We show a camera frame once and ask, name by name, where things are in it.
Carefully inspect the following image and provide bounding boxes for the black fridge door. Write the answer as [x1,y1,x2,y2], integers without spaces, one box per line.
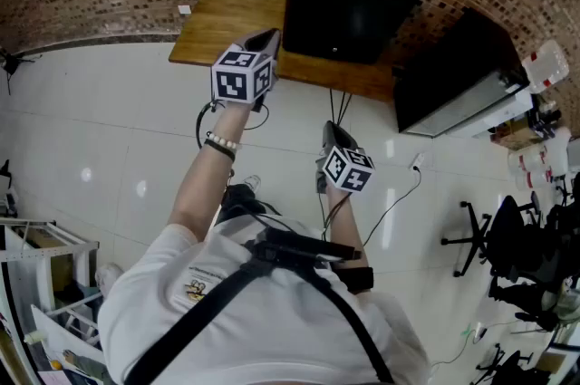
[281,0,428,66]

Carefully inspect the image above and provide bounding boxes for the person's black trousers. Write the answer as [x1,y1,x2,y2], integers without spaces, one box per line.
[217,183,269,226]

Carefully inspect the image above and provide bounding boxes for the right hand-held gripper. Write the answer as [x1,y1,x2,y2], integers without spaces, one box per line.
[314,120,377,195]

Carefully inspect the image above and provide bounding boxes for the clear water jug red label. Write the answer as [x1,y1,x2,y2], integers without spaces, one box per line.
[507,149,552,190]
[520,39,570,95]

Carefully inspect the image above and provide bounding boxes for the black wrist band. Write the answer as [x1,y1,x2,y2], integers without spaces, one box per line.
[203,139,237,163]

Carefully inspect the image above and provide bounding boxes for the black office chair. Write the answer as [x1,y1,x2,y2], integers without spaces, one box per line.
[474,342,537,385]
[440,194,545,280]

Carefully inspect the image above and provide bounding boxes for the thin green floor cable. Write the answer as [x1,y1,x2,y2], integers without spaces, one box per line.
[430,319,488,376]

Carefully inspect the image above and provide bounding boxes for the black chest harness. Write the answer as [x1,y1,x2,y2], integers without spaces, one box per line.
[121,226,395,385]

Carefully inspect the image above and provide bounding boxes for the white t-shirt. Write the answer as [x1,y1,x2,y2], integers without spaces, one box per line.
[97,210,431,385]

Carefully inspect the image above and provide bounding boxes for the person's left forearm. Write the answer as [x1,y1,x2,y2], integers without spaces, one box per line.
[167,101,253,242]

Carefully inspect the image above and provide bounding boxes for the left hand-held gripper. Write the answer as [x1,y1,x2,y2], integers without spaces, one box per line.
[210,27,283,113]

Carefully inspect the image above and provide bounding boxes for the black cabinet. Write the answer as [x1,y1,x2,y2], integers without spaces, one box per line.
[392,6,534,140]

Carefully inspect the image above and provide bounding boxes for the black tripod stand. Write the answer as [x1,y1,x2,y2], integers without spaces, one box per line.
[0,47,36,97]

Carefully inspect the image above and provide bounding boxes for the person's right forearm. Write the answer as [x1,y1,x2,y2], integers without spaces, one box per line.
[324,187,368,271]

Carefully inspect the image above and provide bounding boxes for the white bead bracelet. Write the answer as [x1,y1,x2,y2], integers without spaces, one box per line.
[206,130,239,151]

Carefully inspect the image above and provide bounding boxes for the brown cardboard box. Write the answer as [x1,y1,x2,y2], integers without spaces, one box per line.
[491,122,543,151]

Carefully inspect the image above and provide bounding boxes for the white metal shelf rack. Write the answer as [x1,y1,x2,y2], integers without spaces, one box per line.
[0,217,102,385]

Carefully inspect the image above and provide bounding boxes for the black floor power cable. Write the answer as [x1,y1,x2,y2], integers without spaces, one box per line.
[362,165,423,247]

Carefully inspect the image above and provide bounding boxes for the wooden table with metal legs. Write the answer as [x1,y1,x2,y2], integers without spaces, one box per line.
[168,0,396,125]

